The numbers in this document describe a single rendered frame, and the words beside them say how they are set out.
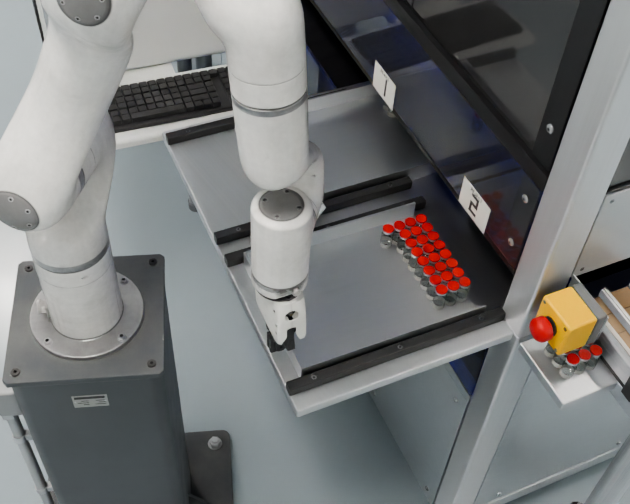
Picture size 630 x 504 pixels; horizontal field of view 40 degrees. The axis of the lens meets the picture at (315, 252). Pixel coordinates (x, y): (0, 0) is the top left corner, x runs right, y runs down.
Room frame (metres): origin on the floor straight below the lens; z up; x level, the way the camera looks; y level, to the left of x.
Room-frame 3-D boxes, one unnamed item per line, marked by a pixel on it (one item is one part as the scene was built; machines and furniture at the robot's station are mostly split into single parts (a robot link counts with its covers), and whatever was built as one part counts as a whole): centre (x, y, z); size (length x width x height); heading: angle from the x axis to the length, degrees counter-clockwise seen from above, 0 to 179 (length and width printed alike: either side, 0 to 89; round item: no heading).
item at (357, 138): (1.30, -0.03, 0.90); 0.34 x 0.26 x 0.04; 117
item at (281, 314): (0.80, 0.05, 1.03); 0.10 x 0.08 x 0.11; 27
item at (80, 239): (0.90, 0.37, 1.16); 0.19 x 0.12 x 0.24; 169
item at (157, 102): (1.50, 0.35, 0.82); 0.40 x 0.14 x 0.02; 113
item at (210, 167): (1.12, -0.04, 0.87); 0.70 x 0.48 x 0.02; 27
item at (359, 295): (0.95, -0.09, 0.90); 0.34 x 0.26 x 0.04; 117
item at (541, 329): (0.81, -0.36, 0.99); 0.04 x 0.04 x 0.04; 27
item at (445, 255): (1.02, -0.22, 0.90); 0.18 x 0.02 x 0.05; 27
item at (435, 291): (1.00, -0.18, 0.90); 0.18 x 0.02 x 0.05; 27
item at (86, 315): (0.87, 0.38, 0.95); 0.19 x 0.19 x 0.18
